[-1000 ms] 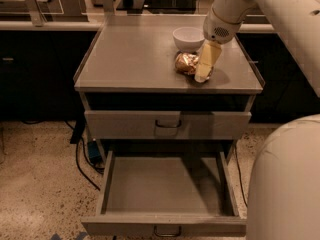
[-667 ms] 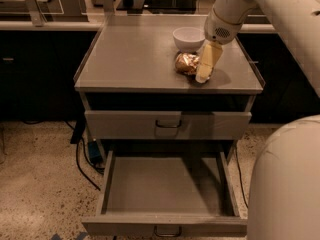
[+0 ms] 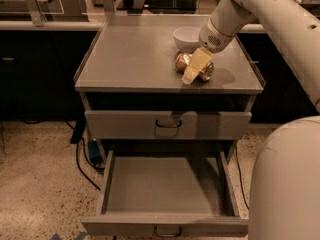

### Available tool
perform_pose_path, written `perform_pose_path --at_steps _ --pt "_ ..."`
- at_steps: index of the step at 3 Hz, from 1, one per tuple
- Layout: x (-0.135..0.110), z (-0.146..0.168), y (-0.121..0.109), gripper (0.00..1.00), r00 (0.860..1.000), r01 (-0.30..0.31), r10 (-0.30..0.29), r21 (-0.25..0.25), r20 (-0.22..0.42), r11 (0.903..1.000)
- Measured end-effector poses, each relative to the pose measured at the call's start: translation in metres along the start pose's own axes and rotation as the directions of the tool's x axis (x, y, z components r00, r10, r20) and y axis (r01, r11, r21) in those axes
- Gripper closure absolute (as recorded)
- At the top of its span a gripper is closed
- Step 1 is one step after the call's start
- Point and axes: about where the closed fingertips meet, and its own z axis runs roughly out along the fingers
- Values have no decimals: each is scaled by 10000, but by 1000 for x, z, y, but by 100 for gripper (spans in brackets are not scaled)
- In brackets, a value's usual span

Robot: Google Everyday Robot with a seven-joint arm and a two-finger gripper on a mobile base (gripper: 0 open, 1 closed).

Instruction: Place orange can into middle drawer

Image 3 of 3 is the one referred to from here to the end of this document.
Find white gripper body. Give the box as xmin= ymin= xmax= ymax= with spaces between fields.
xmin=199 ymin=18 xmax=234 ymax=53

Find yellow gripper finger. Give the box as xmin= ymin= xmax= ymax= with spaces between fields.
xmin=182 ymin=47 xmax=212 ymax=85

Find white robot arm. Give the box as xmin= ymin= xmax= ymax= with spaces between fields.
xmin=199 ymin=0 xmax=320 ymax=240

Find grey drawer cabinet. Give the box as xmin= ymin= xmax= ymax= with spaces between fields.
xmin=75 ymin=15 xmax=264 ymax=154

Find closed upper drawer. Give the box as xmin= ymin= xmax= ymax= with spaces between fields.
xmin=85 ymin=110 xmax=251 ymax=140

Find open middle drawer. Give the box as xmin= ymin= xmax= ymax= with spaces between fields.
xmin=82 ymin=151 xmax=248 ymax=238

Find white bowl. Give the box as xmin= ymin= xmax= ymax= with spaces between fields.
xmin=173 ymin=27 xmax=200 ymax=53

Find blue power box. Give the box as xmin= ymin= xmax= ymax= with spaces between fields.
xmin=88 ymin=141 xmax=102 ymax=164

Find black floor cable right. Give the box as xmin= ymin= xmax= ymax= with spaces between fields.
xmin=234 ymin=145 xmax=250 ymax=212

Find black floor cable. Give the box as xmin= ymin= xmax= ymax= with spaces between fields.
xmin=63 ymin=119 xmax=105 ymax=192
xmin=234 ymin=145 xmax=250 ymax=212

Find black floor cable left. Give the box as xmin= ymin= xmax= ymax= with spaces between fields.
xmin=63 ymin=119 xmax=105 ymax=192

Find left metal post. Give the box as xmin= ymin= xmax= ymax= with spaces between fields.
xmin=25 ymin=0 xmax=45 ymax=27

